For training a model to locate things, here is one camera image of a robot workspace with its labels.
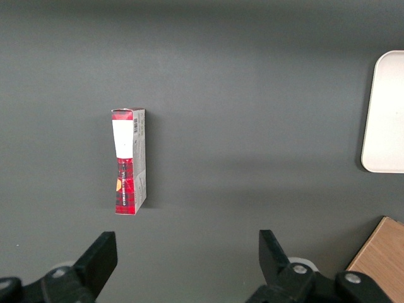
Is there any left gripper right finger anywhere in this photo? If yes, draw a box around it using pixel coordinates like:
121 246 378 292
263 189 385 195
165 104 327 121
245 229 396 303

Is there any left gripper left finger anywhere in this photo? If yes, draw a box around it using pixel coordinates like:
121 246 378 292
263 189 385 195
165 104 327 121
0 231 119 303

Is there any wooden drawer cabinet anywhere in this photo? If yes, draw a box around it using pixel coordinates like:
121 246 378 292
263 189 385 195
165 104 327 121
345 215 404 303

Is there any red and grey carton box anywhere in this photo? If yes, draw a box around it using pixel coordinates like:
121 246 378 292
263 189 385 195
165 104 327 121
110 107 148 217

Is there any beige rectangular tray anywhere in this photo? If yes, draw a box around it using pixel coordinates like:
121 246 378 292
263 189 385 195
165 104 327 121
360 50 404 174

